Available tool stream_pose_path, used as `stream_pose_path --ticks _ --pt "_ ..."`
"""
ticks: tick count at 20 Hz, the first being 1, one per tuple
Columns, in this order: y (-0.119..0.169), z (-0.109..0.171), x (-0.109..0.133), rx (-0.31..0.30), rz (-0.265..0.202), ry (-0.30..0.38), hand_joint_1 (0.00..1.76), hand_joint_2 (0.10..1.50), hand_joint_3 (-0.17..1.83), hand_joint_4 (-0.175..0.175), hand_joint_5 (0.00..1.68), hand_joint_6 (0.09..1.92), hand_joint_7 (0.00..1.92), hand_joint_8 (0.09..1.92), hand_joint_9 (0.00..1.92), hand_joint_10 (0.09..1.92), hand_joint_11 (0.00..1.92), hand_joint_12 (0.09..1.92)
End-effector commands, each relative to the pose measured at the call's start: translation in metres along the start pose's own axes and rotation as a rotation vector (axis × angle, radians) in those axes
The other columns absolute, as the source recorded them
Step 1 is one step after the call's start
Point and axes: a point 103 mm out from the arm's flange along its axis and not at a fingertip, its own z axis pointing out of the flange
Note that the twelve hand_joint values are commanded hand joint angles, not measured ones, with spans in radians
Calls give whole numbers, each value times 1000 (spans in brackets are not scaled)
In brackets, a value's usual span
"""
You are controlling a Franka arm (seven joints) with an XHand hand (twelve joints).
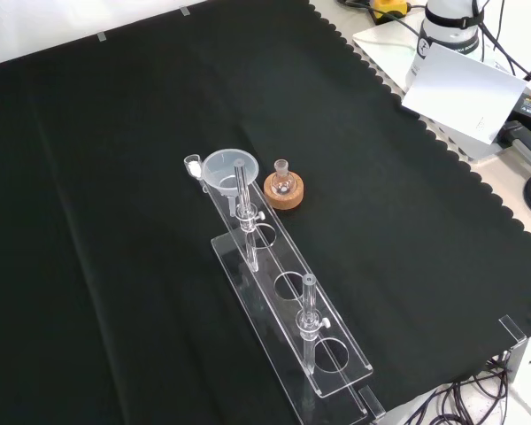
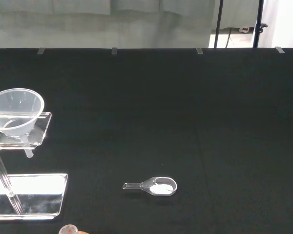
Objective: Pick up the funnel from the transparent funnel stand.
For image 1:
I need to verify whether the translucent plastic funnel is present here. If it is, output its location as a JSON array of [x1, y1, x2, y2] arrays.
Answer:
[[202, 149, 260, 218]]

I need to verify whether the clear funnel stand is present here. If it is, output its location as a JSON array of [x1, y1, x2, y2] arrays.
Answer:
[[201, 159, 386, 425]]

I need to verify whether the round-bottom glass flask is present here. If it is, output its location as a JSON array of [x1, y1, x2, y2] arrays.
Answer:
[[272, 159, 293, 196]]

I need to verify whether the black cloth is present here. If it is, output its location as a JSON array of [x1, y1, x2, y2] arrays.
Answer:
[[0, 0, 531, 425]]

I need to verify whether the pale board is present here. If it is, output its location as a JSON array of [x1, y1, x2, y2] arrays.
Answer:
[[400, 42, 529, 146]]

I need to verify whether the yellow stop button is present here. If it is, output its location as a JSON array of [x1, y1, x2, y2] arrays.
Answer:
[[370, 0, 412, 26]]

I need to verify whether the cork ring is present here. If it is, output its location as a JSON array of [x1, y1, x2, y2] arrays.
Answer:
[[263, 171, 305, 212]]

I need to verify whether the grey base plate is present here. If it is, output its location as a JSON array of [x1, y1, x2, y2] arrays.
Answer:
[[351, 8, 531, 163]]

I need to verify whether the clear table edge bracket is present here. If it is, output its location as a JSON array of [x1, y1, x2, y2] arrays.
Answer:
[[358, 385, 386, 421], [498, 314, 527, 343]]

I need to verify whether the black floor cable bundle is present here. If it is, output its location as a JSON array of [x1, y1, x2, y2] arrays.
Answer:
[[396, 349, 531, 425]]

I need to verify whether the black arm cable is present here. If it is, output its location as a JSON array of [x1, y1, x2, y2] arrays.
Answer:
[[471, 0, 531, 89]]

